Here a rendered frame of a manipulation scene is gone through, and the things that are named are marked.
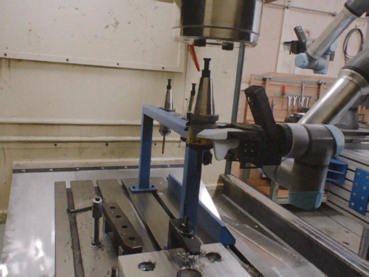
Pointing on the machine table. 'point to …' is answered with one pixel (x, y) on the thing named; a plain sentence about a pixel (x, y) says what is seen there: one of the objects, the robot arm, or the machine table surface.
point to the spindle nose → (218, 22)
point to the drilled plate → (218, 270)
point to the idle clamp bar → (108, 226)
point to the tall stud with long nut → (97, 205)
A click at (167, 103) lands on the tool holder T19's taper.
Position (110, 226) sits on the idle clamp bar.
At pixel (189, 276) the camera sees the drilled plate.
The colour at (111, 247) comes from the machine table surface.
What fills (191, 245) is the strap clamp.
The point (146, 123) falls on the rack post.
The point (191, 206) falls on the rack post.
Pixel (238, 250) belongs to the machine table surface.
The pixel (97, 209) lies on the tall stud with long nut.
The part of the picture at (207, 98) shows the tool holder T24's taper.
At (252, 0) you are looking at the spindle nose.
